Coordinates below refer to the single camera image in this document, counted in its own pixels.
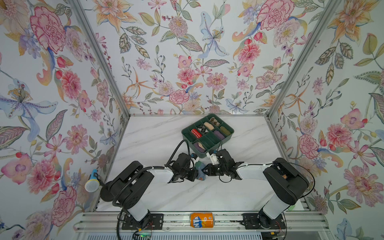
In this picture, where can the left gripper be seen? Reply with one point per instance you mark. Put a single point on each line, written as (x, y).
(193, 177)

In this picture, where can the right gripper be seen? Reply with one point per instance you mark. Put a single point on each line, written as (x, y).
(209, 172)

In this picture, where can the blue orange green sock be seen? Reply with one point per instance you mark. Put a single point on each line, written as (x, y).
(199, 167)

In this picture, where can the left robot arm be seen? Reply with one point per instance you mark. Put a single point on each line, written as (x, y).
(127, 189)

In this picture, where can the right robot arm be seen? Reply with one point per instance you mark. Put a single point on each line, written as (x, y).
(286, 181)

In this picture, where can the purple beige rolled sock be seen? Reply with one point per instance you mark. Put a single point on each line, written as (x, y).
(199, 146)

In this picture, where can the green compartment organizer tray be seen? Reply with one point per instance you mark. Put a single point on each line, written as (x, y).
(210, 141)

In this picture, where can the red rolled sock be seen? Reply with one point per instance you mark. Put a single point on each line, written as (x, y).
(196, 133)

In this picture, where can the olive rolled sock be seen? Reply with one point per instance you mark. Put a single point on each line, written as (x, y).
(225, 131)

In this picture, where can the checkered rolled sock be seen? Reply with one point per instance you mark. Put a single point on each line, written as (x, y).
(203, 129)

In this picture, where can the brown patterned rolled sock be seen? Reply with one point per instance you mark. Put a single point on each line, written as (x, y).
(215, 122)

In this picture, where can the orange soda can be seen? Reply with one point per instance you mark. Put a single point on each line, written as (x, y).
(202, 220)

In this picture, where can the black round stand base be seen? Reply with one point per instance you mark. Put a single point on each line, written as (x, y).
(106, 195)

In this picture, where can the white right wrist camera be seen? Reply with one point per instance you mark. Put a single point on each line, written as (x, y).
(213, 158)

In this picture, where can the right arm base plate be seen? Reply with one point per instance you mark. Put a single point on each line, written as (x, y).
(255, 221)

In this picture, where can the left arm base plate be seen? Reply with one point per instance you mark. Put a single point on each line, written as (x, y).
(150, 222)

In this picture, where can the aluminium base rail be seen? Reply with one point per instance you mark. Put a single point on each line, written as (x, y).
(296, 221)

